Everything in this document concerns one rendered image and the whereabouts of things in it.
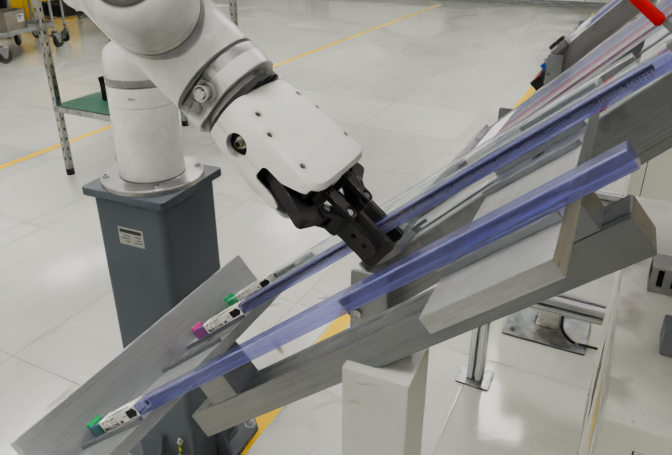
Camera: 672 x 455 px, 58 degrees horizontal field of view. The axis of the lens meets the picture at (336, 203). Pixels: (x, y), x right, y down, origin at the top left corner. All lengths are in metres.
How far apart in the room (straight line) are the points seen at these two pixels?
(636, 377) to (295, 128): 0.57
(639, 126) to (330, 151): 0.30
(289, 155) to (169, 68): 0.12
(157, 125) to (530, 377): 1.21
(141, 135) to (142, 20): 0.69
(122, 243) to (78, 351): 0.80
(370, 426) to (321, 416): 1.08
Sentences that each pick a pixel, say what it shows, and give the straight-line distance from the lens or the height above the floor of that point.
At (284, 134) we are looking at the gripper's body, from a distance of 0.47.
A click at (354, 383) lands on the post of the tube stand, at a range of 0.53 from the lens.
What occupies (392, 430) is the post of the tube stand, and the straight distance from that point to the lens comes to 0.55.
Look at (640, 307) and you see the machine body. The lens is 1.03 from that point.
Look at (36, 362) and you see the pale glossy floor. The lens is 1.98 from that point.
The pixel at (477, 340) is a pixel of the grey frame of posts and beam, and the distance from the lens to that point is 1.69.
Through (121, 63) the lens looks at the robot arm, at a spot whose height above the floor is 0.93.
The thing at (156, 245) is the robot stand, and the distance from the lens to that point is 1.16.
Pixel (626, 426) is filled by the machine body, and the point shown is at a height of 0.61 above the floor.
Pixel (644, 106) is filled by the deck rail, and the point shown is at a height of 0.99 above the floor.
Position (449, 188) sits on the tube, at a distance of 0.46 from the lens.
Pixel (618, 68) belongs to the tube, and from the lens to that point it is 0.51.
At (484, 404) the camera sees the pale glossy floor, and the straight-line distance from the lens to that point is 1.71.
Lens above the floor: 1.15
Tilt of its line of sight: 25 degrees down
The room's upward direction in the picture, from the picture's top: straight up
